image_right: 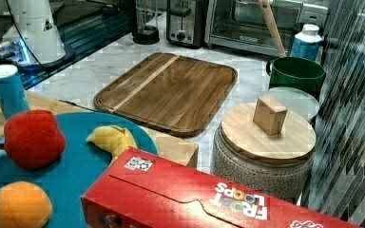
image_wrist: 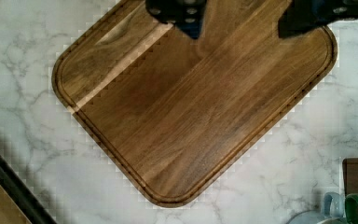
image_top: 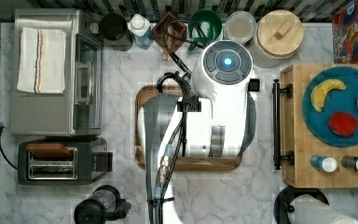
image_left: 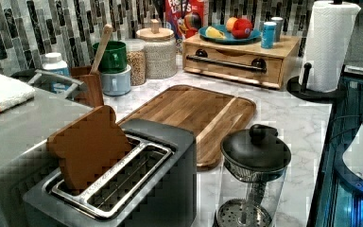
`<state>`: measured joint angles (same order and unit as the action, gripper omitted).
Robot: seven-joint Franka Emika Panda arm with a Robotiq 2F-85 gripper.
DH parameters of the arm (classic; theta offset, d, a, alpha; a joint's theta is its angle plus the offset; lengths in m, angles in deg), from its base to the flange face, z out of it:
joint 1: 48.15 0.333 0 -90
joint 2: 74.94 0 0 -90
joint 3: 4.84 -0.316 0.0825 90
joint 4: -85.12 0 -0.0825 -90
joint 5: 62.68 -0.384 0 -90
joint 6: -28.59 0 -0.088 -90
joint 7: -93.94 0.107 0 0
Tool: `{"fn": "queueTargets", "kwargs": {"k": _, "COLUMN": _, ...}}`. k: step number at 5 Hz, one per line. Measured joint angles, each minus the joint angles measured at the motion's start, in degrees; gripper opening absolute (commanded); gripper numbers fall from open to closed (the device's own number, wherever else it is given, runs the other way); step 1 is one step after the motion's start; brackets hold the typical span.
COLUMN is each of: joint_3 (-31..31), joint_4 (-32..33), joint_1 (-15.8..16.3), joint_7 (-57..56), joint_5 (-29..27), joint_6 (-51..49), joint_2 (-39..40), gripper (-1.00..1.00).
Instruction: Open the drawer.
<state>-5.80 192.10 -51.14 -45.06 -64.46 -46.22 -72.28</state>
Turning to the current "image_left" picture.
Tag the black paper towel holder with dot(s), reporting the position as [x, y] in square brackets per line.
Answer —
[301, 90]

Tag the red apple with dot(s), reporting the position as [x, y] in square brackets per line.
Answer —
[242, 28]

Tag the stainless toaster oven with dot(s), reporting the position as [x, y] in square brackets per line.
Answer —
[24, 128]

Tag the glass jar of grains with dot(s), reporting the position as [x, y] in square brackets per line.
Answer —
[137, 61]

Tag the red cereal box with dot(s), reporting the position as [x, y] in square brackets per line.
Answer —
[186, 17]

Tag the black drawer handle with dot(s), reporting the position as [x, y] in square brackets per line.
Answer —
[257, 65]

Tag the glass french press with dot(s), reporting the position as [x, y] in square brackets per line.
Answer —
[252, 177]

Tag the ceramic jar wooden lid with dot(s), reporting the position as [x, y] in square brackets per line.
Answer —
[160, 50]

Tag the green mug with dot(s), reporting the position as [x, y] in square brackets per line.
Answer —
[114, 58]

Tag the wooden cutting board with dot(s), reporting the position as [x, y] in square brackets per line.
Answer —
[208, 114]

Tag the orange fruit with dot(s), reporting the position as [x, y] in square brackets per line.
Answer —
[230, 23]

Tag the brown toast slice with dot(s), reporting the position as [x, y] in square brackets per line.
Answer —
[88, 147]

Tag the white paper towel roll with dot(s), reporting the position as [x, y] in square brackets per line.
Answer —
[328, 36]

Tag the wooden drawer box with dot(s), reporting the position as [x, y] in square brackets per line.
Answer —
[280, 60]

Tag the wooden utensil holder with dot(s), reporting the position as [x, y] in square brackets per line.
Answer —
[93, 96]

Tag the blue shaker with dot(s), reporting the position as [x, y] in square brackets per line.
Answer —
[268, 35]

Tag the black two-slot toaster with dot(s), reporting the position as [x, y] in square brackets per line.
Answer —
[153, 186]

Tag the teal plate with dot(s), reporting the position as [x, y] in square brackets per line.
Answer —
[229, 38]

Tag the yellow banana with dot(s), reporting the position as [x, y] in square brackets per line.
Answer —
[214, 33]

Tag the grey shaker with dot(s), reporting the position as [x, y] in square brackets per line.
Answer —
[279, 21]

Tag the wooden spoon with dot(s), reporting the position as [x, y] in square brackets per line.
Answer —
[105, 36]

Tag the white blue bottle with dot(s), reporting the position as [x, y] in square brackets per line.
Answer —
[54, 63]

